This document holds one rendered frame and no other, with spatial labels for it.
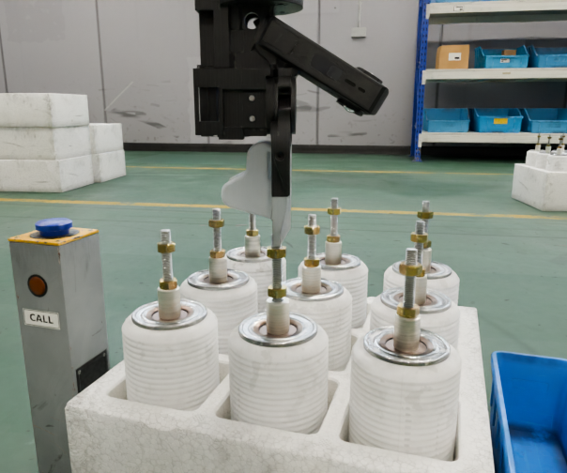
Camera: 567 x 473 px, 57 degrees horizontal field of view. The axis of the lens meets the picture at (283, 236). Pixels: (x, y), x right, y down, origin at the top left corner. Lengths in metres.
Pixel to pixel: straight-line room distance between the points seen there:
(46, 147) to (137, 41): 3.18
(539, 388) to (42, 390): 0.66
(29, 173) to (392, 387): 2.96
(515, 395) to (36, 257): 0.66
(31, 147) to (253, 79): 2.87
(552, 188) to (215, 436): 2.33
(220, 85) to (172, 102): 5.58
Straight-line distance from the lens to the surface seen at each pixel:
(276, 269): 0.48
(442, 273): 0.69
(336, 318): 0.58
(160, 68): 6.07
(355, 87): 0.44
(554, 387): 0.85
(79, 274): 0.65
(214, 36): 0.45
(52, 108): 3.17
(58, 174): 3.18
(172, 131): 6.02
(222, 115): 0.43
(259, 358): 0.47
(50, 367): 0.69
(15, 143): 3.31
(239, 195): 0.45
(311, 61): 0.44
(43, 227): 0.65
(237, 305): 0.62
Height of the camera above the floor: 0.46
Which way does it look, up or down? 14 degrees down
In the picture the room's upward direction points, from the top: straight up
